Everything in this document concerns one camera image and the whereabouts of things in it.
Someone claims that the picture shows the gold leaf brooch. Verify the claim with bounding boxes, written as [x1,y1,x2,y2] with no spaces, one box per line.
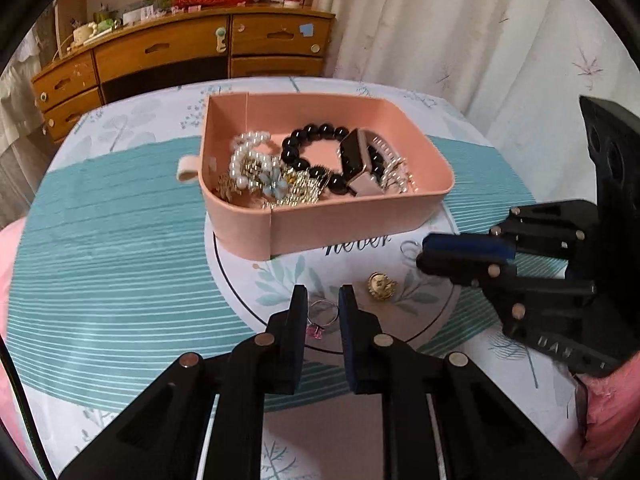
[216,157,331,208]

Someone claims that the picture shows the silver ring with pink stone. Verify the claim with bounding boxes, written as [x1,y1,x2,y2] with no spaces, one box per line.
[305,298,341,344]

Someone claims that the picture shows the black bead bracelet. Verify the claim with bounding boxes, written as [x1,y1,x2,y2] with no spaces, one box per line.
[280,122,386,196]

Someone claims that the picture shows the round white floral placemat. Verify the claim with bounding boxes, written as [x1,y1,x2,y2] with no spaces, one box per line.
[203,204,464,366]

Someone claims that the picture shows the wooden desk with drawers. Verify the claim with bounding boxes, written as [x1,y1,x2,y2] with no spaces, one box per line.
[32,4,335,145]

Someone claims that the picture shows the white floral curtain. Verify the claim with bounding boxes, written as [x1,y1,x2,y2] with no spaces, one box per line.
[314,0,639,202]

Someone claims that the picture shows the pearl bracelet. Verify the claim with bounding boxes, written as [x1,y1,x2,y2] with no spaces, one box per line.
[228,130,274,191]

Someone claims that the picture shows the pink quilt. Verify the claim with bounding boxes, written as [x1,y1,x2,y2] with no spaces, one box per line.
[1,218,639,476]

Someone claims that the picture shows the teal white tree tablecloth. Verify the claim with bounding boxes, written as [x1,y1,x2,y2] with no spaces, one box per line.
[8,78,580,479]

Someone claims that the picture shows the smartwatch with pink band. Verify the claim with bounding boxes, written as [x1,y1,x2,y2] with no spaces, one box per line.
[338,128,414,197]

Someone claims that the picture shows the pink jewelry tray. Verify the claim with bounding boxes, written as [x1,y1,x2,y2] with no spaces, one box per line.
[177,92,454,261]

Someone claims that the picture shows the blue flower brooch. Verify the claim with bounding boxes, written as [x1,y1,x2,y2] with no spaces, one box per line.
[258,166,288,204]

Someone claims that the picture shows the gold round brooch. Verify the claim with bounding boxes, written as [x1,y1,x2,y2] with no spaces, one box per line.
[367,272,397,301]

